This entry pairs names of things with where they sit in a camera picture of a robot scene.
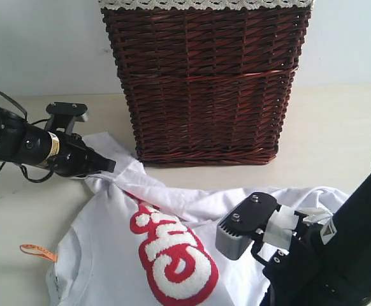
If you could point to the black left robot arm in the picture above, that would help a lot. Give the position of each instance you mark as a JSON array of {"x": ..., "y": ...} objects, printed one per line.
[{"x": 54, "y": 147}]

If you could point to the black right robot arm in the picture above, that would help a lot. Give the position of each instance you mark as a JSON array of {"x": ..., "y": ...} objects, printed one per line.
[{"x": 329, "y": 264}]

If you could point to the dark brown wicker basket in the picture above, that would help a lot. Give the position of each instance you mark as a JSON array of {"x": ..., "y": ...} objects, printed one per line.
[{"x": 207, "y": 87}]

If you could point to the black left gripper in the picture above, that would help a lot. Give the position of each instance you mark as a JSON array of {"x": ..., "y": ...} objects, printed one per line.
[{"x": 75, "y": 159}]

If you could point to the white t-shirt red lettering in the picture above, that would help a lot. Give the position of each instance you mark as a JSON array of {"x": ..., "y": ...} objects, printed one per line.
[{"x": 139, "y": 242}]

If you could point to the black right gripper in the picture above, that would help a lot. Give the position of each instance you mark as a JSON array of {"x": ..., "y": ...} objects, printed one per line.
[{"x": 296, "y": 278}]

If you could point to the orange clothing tag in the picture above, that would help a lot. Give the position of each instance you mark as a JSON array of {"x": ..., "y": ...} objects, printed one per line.
[{"x": 38, "y": 251}]

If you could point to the beige lace basket liner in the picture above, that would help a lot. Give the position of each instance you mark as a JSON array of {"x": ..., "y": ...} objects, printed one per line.
[{"x": 203, "y": 4}]

